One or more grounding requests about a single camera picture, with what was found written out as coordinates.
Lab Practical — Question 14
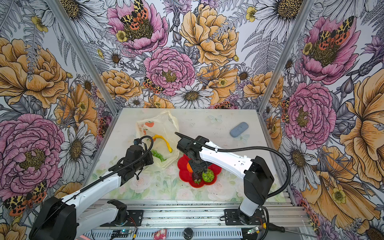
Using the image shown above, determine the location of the aluminium corner post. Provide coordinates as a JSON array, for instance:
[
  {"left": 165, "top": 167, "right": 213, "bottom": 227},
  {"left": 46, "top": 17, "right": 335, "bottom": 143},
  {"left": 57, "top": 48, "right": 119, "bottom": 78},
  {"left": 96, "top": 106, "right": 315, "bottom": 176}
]
[
  {"left": 47, "top": 1, "right": 120, "bottom": 116},
  {"left": 258, "top": 0, "right": 315, "bottom": 116}
]

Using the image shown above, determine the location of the dark brown fruit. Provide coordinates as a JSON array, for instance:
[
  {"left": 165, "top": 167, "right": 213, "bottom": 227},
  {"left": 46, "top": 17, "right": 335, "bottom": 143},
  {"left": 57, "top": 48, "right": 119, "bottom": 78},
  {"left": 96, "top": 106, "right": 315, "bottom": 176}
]
[{"left": 192, "top": 173, "right": 203, "bottom": 185}]

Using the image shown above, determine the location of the right aluminium corner post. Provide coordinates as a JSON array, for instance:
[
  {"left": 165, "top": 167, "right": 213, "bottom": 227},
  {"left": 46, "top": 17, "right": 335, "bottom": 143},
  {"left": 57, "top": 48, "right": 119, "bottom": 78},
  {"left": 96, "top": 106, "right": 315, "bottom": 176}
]
[{"left": 258, "top": 0, "right": 315, "bottom": 116}]

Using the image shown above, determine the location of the cream plastic bag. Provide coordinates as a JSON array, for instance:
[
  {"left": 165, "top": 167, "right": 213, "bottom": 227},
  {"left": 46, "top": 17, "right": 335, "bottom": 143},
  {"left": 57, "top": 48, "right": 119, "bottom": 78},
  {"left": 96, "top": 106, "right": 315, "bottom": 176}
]
[{"left": 136, "top": 111, "right": 180, "bottom": 172}]

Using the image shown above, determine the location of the green grapes bunch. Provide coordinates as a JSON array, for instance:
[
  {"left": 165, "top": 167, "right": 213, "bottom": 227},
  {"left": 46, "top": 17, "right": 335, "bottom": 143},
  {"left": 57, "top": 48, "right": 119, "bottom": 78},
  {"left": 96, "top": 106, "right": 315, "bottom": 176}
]
[{"left": 151, "top": 150, "right": 167, "bottom": 162}]

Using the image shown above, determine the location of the red flower-shaped plate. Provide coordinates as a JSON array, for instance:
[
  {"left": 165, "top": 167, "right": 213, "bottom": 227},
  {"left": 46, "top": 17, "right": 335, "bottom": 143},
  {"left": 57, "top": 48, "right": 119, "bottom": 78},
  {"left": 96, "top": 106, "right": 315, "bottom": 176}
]
[{"left": 178, "top": 155, "right": 222, "bottom": 188}]

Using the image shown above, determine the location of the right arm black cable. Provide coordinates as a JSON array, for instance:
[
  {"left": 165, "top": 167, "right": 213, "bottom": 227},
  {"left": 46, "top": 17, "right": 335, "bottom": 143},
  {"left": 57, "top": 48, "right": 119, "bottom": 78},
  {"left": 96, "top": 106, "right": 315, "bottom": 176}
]
[{"left": 174, "top": 131, "right": 292, "bottom": 199}]

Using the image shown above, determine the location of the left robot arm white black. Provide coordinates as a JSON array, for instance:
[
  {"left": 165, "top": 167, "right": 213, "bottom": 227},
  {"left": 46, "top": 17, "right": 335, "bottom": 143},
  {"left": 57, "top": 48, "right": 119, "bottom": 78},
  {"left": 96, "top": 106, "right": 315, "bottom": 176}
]
[{"left": 29, "top": 145, "right": 154, "bottom": 240}]

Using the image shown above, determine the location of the black round knob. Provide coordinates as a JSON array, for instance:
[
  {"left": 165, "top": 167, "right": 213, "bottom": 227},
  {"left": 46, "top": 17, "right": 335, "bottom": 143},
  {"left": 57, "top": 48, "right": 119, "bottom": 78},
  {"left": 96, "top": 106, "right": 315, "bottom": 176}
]
[{"left": 183, "top": 228, "right": 194, "bottom": 240}]

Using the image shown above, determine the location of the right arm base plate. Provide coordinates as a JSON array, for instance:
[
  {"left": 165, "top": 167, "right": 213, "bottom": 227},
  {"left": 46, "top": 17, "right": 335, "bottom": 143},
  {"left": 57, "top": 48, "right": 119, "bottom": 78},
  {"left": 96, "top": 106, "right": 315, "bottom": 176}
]
[{"left": 221, "top": 208, "right": 267, "bottom": 226}]

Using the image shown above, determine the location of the orange fake fruit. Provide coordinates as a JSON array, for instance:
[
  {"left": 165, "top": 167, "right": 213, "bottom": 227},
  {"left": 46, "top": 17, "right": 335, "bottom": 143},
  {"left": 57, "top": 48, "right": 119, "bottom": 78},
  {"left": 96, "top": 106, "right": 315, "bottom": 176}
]
[{"left": 186, "top": 163, "right": 194, "bottom": 174}]

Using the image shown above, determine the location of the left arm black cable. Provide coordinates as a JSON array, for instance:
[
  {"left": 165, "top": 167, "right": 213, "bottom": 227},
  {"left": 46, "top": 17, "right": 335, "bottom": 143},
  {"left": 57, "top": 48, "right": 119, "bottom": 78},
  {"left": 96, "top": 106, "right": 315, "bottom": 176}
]
[{"left": 29, "top": 134, "right": 155, "bottom": 238}]

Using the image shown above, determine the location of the aluminium rail frame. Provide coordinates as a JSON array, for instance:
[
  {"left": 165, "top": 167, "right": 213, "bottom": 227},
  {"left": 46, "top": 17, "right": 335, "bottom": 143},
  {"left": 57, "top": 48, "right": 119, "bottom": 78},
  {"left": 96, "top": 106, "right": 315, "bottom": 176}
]
[{"left": 88, "top": 199, "right": 310, "bottom": 228}]

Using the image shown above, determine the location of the grey-blue oval case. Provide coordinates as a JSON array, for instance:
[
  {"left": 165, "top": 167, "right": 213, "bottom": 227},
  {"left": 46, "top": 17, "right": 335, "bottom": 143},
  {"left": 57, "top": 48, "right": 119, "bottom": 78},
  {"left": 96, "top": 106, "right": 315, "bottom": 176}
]
[{"left": 230, "top": 122, "right": 249, "bottom": 138}]

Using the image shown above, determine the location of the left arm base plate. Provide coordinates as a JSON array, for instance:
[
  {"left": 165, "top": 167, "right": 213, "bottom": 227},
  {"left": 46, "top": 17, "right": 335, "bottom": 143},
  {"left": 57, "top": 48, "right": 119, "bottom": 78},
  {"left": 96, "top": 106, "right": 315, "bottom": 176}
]
[{"left": 101, "top": 210, "right": 144, "bottom": 227}]

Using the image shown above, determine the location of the yellow banana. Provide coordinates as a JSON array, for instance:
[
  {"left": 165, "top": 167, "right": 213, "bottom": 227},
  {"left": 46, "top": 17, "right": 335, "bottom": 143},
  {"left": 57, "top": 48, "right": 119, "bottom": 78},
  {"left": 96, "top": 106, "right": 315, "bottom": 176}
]
[{"left": 153, "top": 135, "right": 173, "bottom": 153}]

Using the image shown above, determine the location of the left aluminium corner post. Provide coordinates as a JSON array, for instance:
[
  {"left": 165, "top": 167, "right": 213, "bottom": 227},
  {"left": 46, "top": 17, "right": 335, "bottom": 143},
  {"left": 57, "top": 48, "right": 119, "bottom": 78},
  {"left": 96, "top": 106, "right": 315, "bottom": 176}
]
[{"left": 47, "top": 1, "right": 120, "bottom": 116}]

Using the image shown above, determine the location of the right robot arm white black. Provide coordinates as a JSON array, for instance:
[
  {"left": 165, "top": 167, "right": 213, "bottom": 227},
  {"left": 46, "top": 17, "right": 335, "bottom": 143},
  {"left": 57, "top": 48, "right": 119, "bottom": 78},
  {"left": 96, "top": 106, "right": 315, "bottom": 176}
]
[{"left": 175, "top": 132, "right": 275, "bottom": 225}]

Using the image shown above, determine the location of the pink white small object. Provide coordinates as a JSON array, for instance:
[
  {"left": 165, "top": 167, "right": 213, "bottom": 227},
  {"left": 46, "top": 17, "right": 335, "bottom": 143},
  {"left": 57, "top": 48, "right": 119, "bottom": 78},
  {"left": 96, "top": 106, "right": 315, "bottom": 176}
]
[{"left": 154, "top": 229, "right": 167, "bottom": 240}]

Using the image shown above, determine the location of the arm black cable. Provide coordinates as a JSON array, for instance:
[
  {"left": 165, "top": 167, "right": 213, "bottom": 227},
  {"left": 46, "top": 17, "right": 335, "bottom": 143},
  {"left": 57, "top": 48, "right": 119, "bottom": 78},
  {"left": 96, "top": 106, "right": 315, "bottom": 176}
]
[
  {"left": 29, "top": 134, "right": 155, "bottom": 238},
  {"left": 174, "top": 131, "right": 292, "bottom": 199}
]

